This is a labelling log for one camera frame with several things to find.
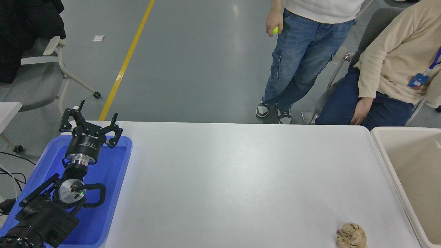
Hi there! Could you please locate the person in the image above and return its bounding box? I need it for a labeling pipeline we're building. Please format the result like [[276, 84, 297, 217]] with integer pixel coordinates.
[[256, 0, 366, 125], [315, 0, 441, 131]]

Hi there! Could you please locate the grey white office chair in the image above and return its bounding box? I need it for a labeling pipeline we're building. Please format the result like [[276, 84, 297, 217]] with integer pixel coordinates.
[[0, 36, 101, 112]]

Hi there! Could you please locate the blue lanyard badge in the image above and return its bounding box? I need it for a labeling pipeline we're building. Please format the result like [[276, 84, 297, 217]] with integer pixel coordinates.
[[408, 46, 441, 90]]

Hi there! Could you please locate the black floor cable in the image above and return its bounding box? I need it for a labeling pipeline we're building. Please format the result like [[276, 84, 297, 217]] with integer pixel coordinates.
[[0, 168, 27, 193], [0, 152, 37, 166]]

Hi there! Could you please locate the blue plastic tray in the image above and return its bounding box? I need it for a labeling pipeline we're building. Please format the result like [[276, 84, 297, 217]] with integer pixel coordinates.
[[0, 135, 132, 248]]

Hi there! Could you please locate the crumpled tan paper ball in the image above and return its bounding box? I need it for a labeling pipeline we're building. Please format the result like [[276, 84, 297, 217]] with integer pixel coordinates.
[[336, 222, 367, 248]]

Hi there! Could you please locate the black padded coat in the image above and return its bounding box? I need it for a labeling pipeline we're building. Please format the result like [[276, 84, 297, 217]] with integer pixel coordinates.
[[0, 0, 66, 84]]

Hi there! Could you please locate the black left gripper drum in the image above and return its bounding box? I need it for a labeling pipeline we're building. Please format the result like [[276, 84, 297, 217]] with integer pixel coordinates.
[[65, 125, 107, 162]]

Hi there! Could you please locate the small white side table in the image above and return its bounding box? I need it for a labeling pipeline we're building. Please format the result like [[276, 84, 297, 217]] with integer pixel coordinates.
[[0, 102, 23, 154]]

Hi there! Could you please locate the person's hand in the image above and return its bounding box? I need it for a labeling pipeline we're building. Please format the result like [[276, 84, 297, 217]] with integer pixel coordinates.
[[350, 97, 375, 126], [265, 9, 284, 37]]

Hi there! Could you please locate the large pale bin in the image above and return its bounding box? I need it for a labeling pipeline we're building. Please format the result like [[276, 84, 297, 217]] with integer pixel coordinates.
[[370, 126, 441, 248]]

